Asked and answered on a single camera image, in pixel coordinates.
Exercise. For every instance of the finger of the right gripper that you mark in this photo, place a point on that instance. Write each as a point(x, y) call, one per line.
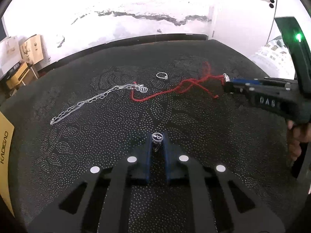
point(241, 80)
point(236, 87)

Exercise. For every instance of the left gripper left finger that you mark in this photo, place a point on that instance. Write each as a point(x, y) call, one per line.
point(98, 202)

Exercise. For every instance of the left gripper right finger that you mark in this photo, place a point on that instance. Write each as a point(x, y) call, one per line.
point(219, 201)

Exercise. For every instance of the right hand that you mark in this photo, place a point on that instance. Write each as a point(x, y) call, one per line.
point(296, 134)

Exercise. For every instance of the white rice sack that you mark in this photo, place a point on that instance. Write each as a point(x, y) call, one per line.
point(274, 59)

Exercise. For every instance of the white door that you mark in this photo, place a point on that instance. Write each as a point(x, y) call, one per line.
point(243, 25)

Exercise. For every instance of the black floral table mat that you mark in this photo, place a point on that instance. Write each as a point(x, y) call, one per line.
point(96, 107)

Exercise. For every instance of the yellow cardboard box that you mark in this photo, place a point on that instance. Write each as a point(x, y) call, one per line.
point(6, 133)

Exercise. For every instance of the brown cardboard carton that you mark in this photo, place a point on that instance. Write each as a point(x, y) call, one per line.
point(31, 76)

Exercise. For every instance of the yellow black storage box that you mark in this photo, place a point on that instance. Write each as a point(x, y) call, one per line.
point(17, 78)

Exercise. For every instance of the brown paper gift bag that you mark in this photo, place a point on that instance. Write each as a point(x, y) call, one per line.
point(31, 50)

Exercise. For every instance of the white paper gift bag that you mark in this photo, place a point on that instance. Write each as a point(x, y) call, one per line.
point(10, 53)

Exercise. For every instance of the black door handle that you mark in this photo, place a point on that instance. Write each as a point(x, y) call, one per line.
point(271, 3)

